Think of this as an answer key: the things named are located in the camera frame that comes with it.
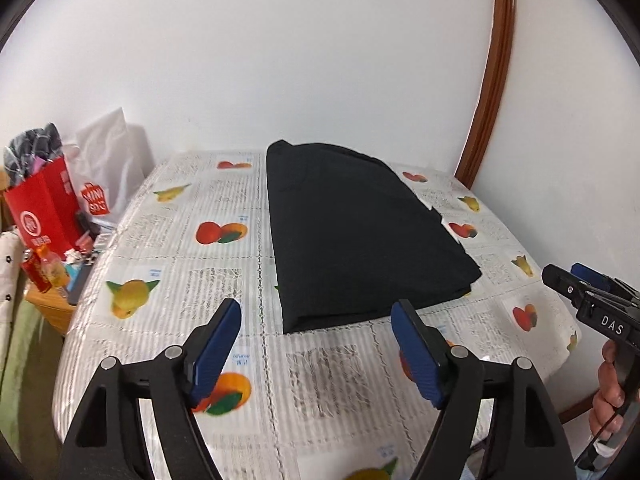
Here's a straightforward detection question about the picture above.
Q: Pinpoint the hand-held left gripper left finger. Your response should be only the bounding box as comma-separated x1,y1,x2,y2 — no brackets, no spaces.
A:
60,298,243,480

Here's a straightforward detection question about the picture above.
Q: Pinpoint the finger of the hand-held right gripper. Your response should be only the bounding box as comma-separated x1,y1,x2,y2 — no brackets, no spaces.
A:
571,262,640,302
541,264,601,308

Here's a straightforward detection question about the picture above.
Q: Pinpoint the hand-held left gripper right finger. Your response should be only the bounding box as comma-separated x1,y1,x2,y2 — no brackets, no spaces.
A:
391,299,571,480

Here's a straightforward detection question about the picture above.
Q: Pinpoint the black jacket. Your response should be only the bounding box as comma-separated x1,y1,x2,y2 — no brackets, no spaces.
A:
265,141,482,335

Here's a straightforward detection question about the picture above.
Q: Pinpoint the person's right hand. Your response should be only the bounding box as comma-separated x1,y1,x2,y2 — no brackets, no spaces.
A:
588,339,627,437

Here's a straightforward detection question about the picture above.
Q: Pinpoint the fruit print tablecloth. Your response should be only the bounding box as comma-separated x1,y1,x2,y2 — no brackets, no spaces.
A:
52,149,581,480

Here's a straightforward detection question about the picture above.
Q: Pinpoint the black flat case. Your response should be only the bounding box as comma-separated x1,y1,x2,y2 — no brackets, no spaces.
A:
66,259,97,307

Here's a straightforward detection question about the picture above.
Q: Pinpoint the wooden nightstand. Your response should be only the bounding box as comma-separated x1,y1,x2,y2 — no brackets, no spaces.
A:
25,280,77,336

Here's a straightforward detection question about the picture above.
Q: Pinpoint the green cloth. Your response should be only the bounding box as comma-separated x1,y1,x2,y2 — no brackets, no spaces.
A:
0,300,66,456

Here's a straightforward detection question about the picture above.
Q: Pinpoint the white plastic bag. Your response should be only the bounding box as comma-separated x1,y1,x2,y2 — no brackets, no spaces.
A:
62,107,156,226

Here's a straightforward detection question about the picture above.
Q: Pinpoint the red paper bag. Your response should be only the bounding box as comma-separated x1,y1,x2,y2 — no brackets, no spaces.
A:
4,156,83,257

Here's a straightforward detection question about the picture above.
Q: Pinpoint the dark patterned cloth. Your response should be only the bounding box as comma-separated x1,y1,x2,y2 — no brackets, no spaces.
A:
4,124,63,192

